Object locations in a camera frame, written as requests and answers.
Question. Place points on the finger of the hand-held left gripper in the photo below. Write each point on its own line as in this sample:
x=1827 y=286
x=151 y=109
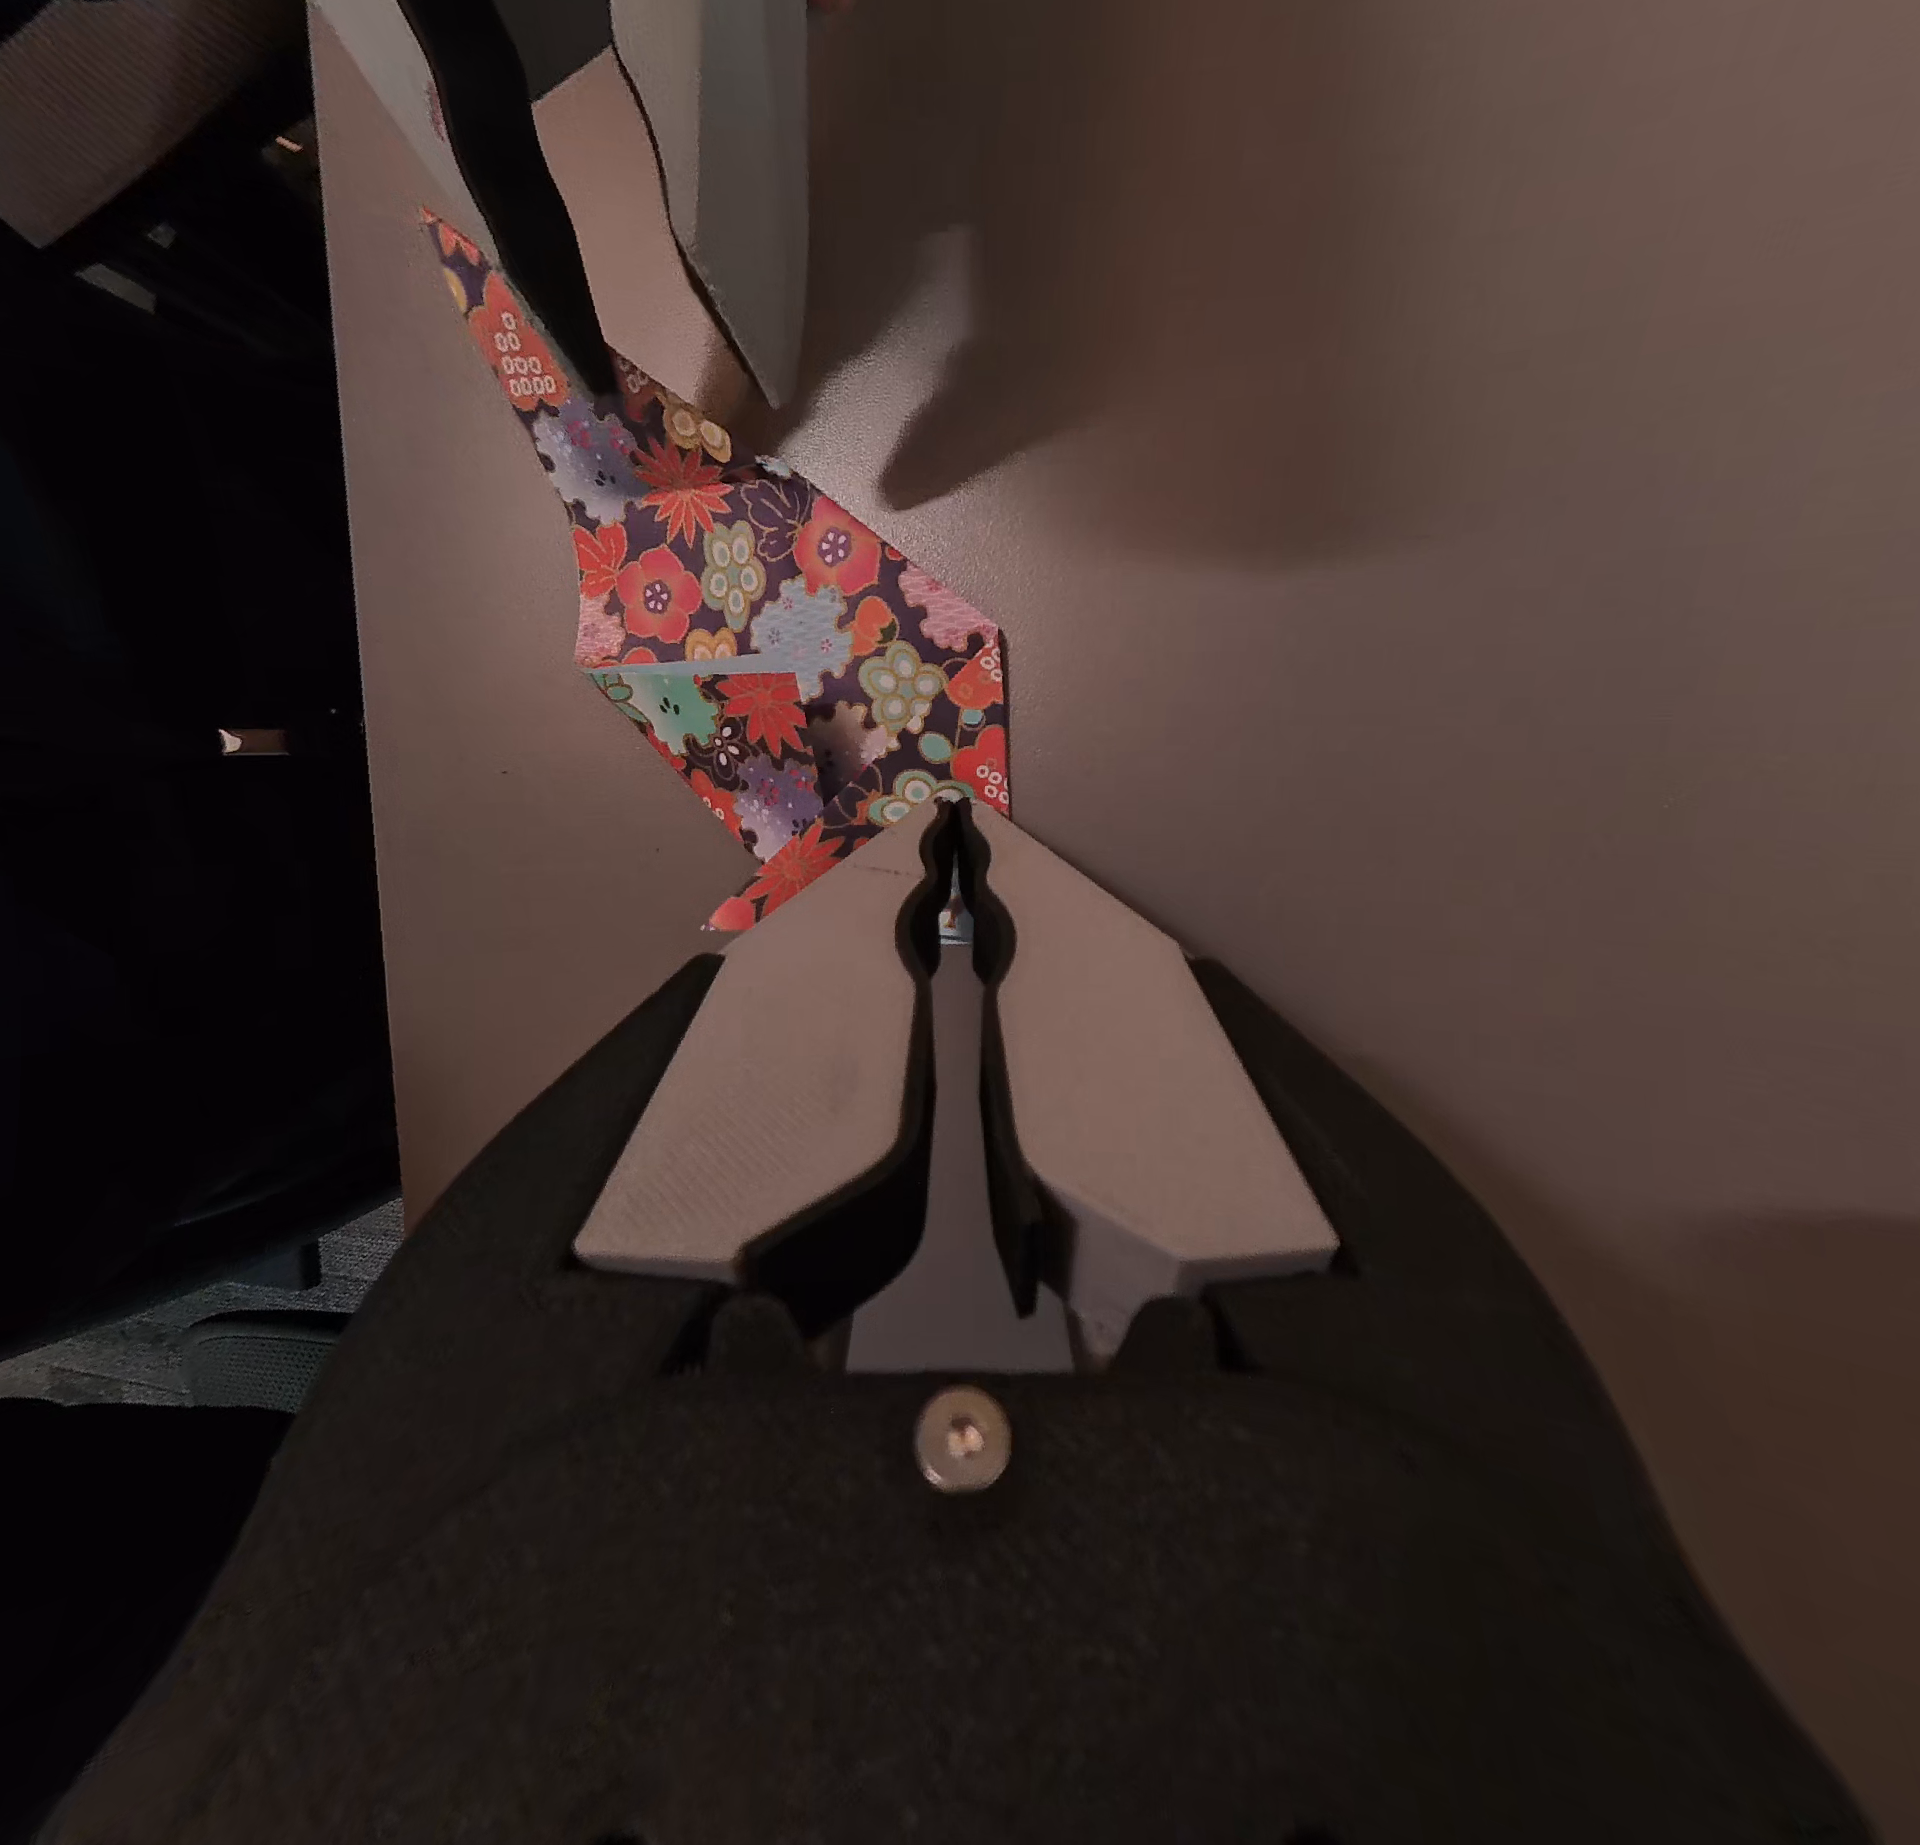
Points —
x=342 y=16
x=735 y=152

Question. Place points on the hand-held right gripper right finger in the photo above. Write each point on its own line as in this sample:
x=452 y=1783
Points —
x=1140 y=1095

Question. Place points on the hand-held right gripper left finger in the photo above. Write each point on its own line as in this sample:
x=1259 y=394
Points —
x=780 y=1065

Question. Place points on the floral origami paper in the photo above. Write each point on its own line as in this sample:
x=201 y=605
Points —
x=720 y=571

